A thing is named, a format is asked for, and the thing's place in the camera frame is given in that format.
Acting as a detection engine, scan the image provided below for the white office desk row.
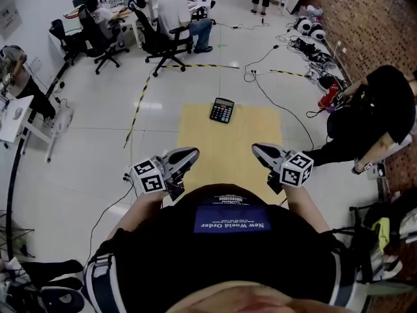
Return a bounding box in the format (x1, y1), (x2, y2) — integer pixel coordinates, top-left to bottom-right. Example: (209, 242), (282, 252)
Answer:
(48, 0), (216, 50)

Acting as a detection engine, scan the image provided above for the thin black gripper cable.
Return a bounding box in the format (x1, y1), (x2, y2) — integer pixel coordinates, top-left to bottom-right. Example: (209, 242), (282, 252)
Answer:
(85, 173), (138, 269)

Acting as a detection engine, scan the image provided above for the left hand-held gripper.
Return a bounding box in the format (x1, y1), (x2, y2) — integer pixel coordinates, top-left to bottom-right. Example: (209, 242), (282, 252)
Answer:
(130, 146), (201, 202)

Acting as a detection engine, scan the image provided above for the yellow wooden table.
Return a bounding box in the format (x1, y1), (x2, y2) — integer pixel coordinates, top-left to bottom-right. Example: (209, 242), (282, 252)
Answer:
(177, 102), (284, 208)

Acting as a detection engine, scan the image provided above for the long black floor cable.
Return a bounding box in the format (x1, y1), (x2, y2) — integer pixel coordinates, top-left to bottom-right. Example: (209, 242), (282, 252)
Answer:
(243, 45), (315, 152)

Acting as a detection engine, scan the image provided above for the black chair with clothes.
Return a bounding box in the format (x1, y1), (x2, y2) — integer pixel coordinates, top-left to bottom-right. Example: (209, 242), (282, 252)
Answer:
(349, 196), (417, 285)

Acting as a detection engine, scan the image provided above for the pile of tangled cables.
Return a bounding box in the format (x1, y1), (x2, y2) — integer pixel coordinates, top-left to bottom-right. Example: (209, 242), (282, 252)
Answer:
(276, 27), (336, 70)

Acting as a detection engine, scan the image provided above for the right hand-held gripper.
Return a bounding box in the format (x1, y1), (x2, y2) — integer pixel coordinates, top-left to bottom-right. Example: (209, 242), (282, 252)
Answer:
(251, 142), (315, 194)

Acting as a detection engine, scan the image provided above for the wall poster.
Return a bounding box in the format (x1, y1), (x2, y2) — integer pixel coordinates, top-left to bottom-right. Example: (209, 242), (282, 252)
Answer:
(0, 1), (23, 41)

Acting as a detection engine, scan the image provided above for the black desktop calculator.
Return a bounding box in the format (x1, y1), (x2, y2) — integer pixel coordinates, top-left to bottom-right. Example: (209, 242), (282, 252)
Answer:
(209, 97), (236, 124)

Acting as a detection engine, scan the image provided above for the black office chair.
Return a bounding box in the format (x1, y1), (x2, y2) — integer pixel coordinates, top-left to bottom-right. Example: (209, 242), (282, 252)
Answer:
(49, 18), (88, 67)
(77, 4), (130, 76)
(127, 0), (194, 78)

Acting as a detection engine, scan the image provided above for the white standing desk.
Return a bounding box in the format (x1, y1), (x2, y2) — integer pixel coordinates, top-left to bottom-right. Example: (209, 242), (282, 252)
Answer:
(0, 93), (56, 163)

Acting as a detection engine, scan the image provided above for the person's left forearm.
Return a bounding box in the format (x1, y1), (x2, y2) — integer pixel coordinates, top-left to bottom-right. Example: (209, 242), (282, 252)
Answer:
(106, 190), (167, 241)

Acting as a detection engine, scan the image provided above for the person's right forearm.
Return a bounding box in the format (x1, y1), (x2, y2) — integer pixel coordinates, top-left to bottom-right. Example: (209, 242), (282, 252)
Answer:
(283, 185), (330, 233)

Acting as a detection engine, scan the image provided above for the panda plush toy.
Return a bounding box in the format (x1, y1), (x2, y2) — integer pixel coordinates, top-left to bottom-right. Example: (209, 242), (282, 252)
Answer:
(309, 23), (326, 41)
(294, 16), (314, 35)

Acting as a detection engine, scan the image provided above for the person's torso in black shirt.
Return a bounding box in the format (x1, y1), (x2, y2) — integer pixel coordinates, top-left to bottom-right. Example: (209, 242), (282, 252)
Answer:
(83, 183), (356, 313)

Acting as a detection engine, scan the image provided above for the white handheld vacuum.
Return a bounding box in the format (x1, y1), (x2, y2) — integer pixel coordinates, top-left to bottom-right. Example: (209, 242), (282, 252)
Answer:
(49, 107), (75, 140)

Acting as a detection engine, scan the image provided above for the red fire extinguisher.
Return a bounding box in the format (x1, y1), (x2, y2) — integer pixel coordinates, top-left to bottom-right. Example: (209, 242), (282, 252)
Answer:
(317, 82), (341, 111)

